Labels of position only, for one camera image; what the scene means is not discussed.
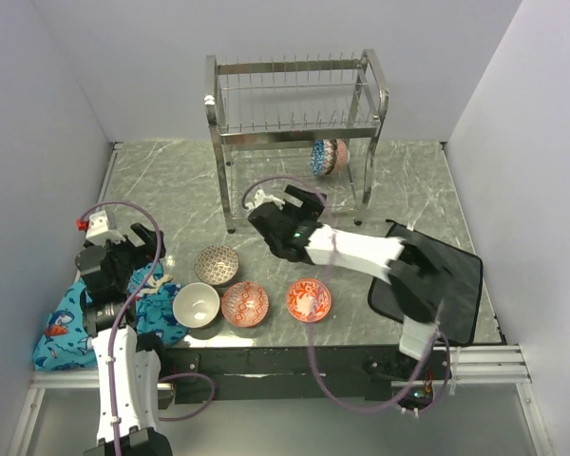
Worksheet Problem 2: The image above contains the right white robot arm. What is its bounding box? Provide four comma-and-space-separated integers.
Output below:
240, 183, 453, 379

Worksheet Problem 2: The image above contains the black microfibre cloth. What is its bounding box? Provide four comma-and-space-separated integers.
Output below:
368, 221, 483, 347

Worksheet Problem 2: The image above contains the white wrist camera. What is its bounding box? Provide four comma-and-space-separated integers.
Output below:
77, 210, 125, 245
244, 188, 285, 211

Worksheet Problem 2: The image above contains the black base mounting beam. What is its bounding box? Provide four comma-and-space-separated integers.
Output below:
112, 342, 452, 410

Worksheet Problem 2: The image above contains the black white leaf bowl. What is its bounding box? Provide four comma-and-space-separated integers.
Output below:
329, 139, 350, 175

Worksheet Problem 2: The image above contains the blue triangle pattern bowl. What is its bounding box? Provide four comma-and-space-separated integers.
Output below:
311, 140, 336, 176

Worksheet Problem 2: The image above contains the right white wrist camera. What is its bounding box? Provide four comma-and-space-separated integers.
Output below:
244, 188, 285, 211

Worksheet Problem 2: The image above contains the orange floral pattern bowl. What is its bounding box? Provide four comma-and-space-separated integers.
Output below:
286, 278, 333, 323

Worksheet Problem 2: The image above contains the plain white grey bowl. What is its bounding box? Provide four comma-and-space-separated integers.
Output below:
173, 282, 220, 329

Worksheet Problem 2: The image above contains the blue shark print cloth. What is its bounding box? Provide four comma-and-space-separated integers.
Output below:
32, 264, 189, 371

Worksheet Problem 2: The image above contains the brown floral pattern bowl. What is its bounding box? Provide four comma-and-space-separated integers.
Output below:
194, 244, 240, 286

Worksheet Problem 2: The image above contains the steel two-tier dish rack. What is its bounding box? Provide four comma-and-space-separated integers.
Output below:
203, 48, 390, 234

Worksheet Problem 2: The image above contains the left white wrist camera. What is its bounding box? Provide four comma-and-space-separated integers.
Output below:
77, 210, 125, 245

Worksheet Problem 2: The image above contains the red geometric pattern bowl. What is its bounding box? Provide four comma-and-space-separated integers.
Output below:
221, 281, 270, 328

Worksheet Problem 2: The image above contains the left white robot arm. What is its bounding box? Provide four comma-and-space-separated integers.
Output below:
75, 211, 172, 455

